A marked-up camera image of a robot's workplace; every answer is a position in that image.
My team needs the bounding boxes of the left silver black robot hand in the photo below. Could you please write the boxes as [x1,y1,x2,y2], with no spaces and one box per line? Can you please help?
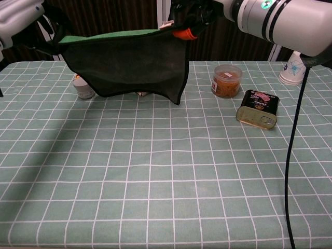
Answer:
[0,0,66,57]

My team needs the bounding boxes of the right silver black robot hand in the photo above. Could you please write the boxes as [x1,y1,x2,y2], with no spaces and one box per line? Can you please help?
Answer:
[168,0,224,42]

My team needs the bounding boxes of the dark green cloth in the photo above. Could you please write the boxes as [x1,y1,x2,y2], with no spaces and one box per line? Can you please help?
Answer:
[58,28,190,105]

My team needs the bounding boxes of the clear jar of rubber bands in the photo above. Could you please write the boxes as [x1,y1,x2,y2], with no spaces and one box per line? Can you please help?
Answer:
[211,64,243,99]

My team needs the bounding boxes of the small white grey jar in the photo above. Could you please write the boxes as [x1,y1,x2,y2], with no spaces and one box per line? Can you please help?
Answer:
[73,74,94,100]

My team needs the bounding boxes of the black luncheon meat can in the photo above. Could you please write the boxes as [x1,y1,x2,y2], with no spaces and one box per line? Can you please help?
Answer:
[236,89,280,131]

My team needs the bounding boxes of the white paper cup blue flower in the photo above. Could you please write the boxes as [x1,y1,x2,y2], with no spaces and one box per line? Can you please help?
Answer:
[279,50,307,87]

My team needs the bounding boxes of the green white checked tablecloth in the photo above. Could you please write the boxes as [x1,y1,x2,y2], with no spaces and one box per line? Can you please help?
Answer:
[0,60,332,249]

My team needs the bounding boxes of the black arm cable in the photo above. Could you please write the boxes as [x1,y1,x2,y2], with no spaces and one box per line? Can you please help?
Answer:
[284,43,332,249]

